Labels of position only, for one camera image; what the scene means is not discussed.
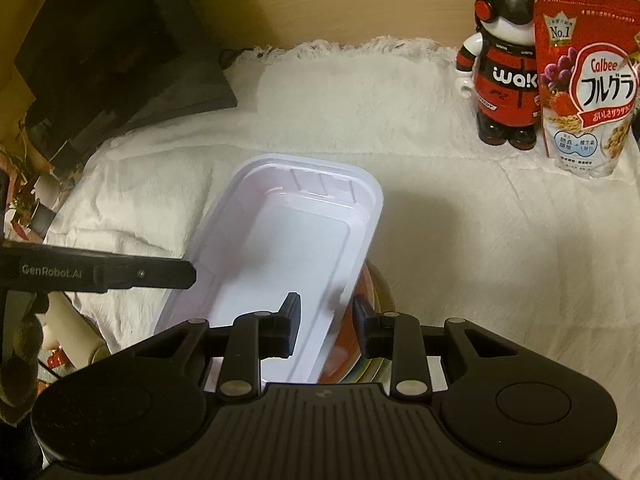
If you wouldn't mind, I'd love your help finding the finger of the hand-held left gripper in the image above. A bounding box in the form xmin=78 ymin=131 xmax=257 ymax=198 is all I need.
xmin=92 ymin=257 xmax=197 ymax=294

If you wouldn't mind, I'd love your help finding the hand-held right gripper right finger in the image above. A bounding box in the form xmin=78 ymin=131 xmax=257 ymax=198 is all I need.
xmin=352 ymin=296 xmax=521 ymax=401

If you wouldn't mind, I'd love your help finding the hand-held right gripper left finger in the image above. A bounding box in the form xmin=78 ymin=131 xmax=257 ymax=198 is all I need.
xmin=131 ymin=292 xmax=302 ymax=400

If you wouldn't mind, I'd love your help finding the stainless steel bowl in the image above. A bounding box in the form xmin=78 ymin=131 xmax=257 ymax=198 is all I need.
xmin=367 ymin=262 xmax=398 ymax=386

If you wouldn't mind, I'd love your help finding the red rectangular plastic container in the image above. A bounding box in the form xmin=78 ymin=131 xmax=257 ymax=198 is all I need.
xmin=152 ymin=152 xmax=386 ymax=386

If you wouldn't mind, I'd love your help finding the pile of assorted clutter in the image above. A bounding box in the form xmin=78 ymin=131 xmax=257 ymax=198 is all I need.
xmin=0 ymin=127 xmax=68 ymax=241

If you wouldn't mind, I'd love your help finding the white fluffy cloth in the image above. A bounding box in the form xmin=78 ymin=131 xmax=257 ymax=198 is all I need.
xmin=32 ymin=35 xmax=640 ymax=480

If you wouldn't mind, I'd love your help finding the black monitor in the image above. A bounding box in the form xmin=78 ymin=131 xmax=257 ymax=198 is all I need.
xmin=14 ymin=0 xmax=239 ymax=128

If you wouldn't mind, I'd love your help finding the panda figure in red suit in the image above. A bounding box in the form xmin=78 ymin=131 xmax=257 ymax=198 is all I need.
xmin=456 ymin=0 xmax=545 ymax=148

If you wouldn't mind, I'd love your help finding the red cereal bag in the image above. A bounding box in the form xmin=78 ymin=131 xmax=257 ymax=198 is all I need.
xmin=532 ymin=0 xmax=640 ymax=179

